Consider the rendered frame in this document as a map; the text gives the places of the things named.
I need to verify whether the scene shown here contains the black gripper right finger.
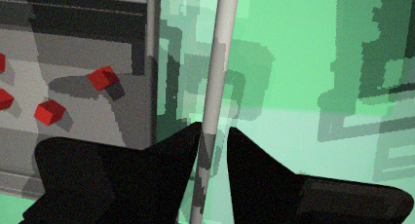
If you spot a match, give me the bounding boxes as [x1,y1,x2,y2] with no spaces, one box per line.
[227,127,415,224]

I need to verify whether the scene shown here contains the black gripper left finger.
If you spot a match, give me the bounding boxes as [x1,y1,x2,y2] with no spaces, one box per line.
[34,122,202,224]

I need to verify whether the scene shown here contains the small red block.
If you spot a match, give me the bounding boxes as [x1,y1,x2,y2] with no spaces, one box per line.
[34,99,66,126]
[0,54,6,72]
[88,66,119,91]
[0,89,14,111]

